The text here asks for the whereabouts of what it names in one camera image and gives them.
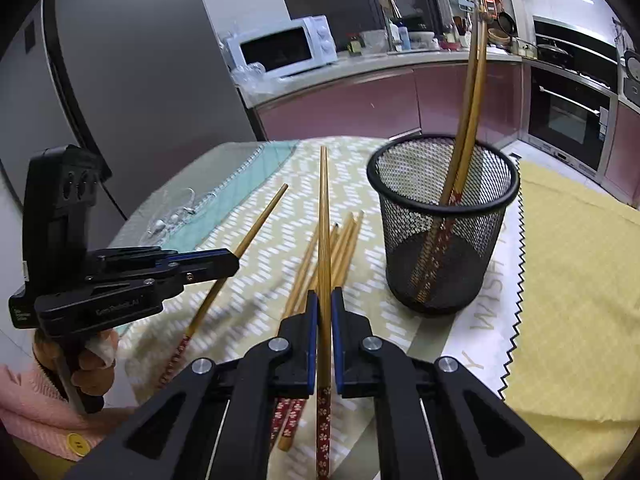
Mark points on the kitchen faucet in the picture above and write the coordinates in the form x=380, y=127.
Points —
x=396, y=32

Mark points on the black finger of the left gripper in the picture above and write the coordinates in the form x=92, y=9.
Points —
x=156, y=286
x=217, y=262

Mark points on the patterned beige white tablecloth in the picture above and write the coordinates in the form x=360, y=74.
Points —
x=249, y=308

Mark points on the pink kitchen cabinets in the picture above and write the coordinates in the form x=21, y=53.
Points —
x=348, y=100

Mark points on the black mesh utensil holder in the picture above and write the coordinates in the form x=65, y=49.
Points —
x=408, y=174

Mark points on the white microwave oven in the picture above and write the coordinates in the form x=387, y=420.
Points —
x=285, y=48

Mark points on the range hood and stove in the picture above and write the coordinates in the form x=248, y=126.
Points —
x=581, y=52

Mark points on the teal checked mat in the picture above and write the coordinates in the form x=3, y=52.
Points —
x=181, y=213

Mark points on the pink knitted sleeve forearm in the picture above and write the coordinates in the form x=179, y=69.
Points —
x=34, y=413

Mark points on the clear measuring jug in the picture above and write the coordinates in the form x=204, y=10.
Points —
x=374, y=41

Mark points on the rice cooker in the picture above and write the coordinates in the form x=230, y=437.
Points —
x=631, y=78

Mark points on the yellow cloth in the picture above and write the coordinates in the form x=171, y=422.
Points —
x=574, y=376

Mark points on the silver refrigerator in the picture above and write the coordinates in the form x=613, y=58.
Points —
x=141, y=83

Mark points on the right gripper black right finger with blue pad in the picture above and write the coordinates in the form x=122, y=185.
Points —
x=434, y=420

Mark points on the left hand with bandage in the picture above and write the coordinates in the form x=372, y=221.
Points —
x=93, y=371

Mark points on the black built-in oven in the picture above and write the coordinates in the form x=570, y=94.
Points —
x=571, y=118

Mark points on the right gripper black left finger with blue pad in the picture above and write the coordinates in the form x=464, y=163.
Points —
x=212, y=421

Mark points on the clear plastic bag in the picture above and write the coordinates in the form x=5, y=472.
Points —
x=253, y=84

